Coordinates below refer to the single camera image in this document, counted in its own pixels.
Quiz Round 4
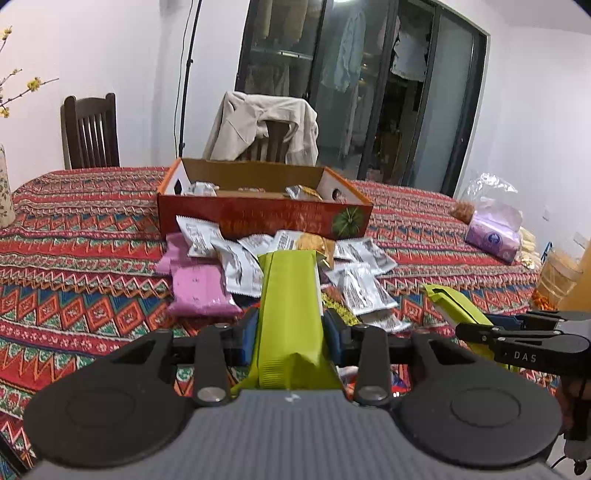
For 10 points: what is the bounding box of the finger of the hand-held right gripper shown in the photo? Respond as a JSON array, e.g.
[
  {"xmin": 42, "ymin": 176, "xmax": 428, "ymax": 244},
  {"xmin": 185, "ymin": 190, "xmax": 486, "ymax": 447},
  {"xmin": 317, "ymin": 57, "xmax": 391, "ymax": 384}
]
[
  {"xmin": 485, "ymin": 311, "xmax": 591, "ymax": 333},
  {"xmin": 455, "ymin": 322, "xmax": 591, "ymax": 371}
]

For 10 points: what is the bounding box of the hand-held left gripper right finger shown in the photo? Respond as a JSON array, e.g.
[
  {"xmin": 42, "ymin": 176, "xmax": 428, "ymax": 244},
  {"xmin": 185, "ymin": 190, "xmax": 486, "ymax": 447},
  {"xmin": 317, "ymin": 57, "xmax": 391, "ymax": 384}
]
[{"xmin": 323, "ymin": 310, "xmax": 468, "ymax": 408}]

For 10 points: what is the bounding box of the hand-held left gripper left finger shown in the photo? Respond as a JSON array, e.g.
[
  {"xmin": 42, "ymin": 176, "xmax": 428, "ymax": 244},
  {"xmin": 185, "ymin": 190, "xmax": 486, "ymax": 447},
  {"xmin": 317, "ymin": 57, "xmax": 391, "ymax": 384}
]
[{"xmin": 104, "ymin": 309, "xmax": 258, "ymax": 408}]

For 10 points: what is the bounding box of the red yellow patterned snack packet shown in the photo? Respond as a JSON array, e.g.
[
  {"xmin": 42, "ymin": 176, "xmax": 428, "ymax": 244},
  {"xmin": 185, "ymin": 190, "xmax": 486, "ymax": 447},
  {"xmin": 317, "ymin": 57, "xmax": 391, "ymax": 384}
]
[{"xmin": 321, "ymin": 285, "xmax": 359, "ymax": 326}]

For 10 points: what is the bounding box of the green snack packet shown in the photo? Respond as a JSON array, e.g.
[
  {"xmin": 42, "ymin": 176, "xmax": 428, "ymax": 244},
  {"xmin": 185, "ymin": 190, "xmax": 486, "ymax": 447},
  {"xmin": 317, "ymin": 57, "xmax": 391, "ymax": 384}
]
[
  {"xmin": 422, "ymin": 284, "xmax": 520, "ymax": 372},
  {"xmin": 231, "ymin": 250, "xmax": 342, "ymax": 400}
]

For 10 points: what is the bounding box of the pile of white snack packets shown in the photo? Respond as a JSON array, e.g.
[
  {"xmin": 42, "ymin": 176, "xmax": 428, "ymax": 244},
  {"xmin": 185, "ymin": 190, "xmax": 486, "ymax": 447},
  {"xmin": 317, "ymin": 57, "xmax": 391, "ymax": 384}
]
[{"xmin": 176, "ymin": 215, "xmax": 411, "ymax": 334}]

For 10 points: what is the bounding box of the pink snack packet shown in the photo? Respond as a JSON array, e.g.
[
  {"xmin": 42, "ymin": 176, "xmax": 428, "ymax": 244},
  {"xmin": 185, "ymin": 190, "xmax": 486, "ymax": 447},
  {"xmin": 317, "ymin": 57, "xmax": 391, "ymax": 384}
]
[
  {"xmin": 168, "ymin": 264, "xmax": 243, "ymax": 319},
  {"xmin": 156, "ymin": 233, "xmax": 191, "ymax": 276}
]

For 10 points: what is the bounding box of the cracker print snack packet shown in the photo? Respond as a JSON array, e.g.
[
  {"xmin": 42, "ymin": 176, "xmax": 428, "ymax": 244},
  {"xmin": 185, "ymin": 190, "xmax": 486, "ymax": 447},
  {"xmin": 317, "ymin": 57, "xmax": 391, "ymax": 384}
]
[
  {"xmin": 285, "ymin": 185, "xmax": 323, "ymax": 202},
  {"xmin": 272, "ymin": 230, "xmax": 336, "ymax": 269}
]

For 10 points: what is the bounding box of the cardboard box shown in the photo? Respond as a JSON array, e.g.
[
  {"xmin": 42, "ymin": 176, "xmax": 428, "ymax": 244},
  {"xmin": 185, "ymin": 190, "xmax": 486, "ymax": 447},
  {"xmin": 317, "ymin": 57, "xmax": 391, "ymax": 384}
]
[{"xmin": 157, "ymin": 158, "xmax": 374, "ymax": 241}]

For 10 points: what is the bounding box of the bag of pale snacks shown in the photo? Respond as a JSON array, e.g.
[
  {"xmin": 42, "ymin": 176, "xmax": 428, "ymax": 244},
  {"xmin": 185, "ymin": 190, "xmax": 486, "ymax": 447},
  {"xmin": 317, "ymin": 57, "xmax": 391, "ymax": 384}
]
[{"xmin": 518, "ymin": 225, "xmax": 540, "ymax": 271}]

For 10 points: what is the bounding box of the wooden bucket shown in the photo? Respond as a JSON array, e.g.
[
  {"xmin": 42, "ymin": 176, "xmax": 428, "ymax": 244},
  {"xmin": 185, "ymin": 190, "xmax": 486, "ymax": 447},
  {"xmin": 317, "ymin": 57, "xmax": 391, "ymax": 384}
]
[{"xmin": 537, "ymin": 248, "xmax": 585, "ymax": 311}]

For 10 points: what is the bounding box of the purple tissue pack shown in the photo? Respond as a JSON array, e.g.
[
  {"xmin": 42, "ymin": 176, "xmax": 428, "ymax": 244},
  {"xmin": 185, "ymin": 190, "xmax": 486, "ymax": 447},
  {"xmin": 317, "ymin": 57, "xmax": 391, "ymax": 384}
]
[{"xmin": 464, "ymin": 198, "xmax": 523, "ymax": 264}]

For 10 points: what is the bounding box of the clear plastic bag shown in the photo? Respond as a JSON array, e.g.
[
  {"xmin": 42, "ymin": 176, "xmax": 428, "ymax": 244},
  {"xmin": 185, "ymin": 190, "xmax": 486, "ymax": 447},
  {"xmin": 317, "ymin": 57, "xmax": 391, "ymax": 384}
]
[{"xmin": 450, "ymin": 172, "xmax": 519, "ymax": 223}]

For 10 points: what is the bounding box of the patterned red tablecloth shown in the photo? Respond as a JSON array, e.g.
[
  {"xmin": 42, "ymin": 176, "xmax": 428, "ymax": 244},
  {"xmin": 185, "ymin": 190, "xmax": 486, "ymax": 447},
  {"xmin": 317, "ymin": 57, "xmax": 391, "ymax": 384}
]
[{"xmin": 0, "ymin": 167, "xmax": 561, "ymax": 467}]

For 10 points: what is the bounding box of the dark wooden chair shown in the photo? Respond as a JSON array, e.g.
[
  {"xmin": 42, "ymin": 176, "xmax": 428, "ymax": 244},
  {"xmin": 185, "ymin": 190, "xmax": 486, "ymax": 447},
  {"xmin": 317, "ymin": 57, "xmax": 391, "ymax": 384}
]
[
  {"xmin": 61, "ymin": 93, "xmax": 121, "ymax": 170},
  {"xmin": 239, "ymin": 120, "xmax": 297, "ymax": 164}
]

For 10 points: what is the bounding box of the chair with beige jacket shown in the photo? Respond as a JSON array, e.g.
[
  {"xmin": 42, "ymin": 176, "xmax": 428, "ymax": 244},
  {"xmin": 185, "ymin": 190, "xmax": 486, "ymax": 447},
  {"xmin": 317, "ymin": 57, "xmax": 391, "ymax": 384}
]
[{"xmin": 202, "ymin": 91, "xmax": 320, "ymax": 166}]

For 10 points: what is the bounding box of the glass sliding door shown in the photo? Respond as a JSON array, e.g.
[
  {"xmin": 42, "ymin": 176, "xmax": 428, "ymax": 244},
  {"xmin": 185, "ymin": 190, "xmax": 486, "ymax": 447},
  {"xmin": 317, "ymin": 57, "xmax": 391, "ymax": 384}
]
[{"xmin": 235, "ymin": 0, "xmax": 489, "ymax": 197}]

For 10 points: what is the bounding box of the black light stand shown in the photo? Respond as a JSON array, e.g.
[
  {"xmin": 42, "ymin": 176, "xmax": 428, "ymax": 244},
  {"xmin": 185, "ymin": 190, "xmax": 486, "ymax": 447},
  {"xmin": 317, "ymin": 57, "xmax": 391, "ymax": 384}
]
[{"xmin": 174, "ymin": 0, "xmax": 205, "ymax": 158}]

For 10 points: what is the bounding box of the floral ceramic vase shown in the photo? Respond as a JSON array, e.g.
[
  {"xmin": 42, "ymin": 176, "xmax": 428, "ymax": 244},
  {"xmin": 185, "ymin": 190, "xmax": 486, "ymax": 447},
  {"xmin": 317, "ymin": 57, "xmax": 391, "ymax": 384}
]
[{"xmin": 0, "ymin": 144, "xmax": 17, "ymax": 227}]

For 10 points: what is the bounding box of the hanging white garment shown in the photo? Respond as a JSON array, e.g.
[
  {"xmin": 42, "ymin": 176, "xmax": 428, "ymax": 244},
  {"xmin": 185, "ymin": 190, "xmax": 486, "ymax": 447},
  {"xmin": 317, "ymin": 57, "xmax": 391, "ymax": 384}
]
[{"xmin": 390, "ymin": 15, "xmax": 431, "ymax": 83}]

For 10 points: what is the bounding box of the yellow flower branch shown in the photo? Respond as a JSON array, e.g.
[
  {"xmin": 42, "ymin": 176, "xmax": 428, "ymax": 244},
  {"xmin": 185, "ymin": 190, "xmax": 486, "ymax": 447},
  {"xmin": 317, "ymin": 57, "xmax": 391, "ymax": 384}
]
[{"xmin": 0, "ymin": 27, "xmax": 60, "ymax": 119}]

